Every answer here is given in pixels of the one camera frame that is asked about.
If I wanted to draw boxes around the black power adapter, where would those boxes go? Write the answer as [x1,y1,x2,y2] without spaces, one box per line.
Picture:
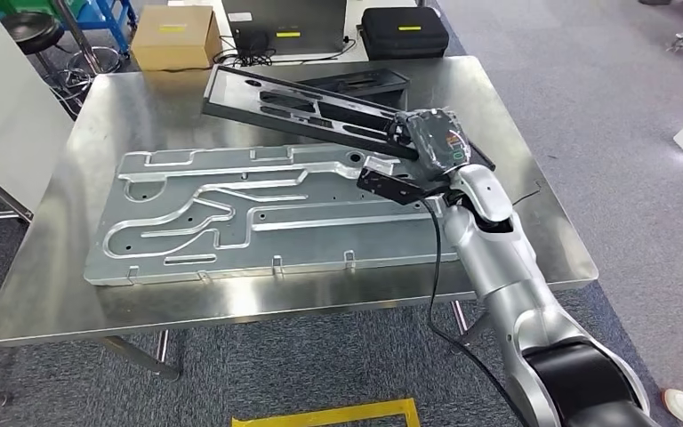
[234,28,270,59]

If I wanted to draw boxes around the grey equipment case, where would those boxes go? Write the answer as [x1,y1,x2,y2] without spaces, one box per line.
[221,0,349,56]

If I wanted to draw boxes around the blue metal shelf rack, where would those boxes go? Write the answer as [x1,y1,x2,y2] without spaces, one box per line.
[52,0,138,54]

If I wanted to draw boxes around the white table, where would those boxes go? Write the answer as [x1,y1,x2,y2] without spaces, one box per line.
[167,0,437,67]

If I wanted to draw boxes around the black power cable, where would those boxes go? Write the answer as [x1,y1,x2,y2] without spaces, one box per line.
[212,36,359,68]

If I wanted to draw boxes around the black camera cable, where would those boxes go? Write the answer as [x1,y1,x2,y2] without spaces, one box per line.
[418,197,531,427]

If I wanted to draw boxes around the black carry case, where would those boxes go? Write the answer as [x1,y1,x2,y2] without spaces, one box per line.
[358,6,451,60]

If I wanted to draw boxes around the yellow tape square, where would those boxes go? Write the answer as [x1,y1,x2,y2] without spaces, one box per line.
[230,398,422,427]

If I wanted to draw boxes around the stamped grey metal plate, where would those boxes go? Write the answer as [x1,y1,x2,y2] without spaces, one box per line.
[84,144,461,287]

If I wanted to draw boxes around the steel workbench table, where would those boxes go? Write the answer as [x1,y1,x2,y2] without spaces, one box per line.
[0,55,600,409]

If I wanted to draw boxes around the black round stool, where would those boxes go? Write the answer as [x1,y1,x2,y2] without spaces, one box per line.
[0,12,125,119]

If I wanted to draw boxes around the long black plastic panel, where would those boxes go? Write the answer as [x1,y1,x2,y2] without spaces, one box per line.
[201,64,496,173]

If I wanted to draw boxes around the short black plastic panel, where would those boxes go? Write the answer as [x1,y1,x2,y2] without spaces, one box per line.
[293,68,412,111]

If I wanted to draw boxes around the brown cardboard box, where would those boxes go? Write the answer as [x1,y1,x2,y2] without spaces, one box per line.
[131,4,223,72]

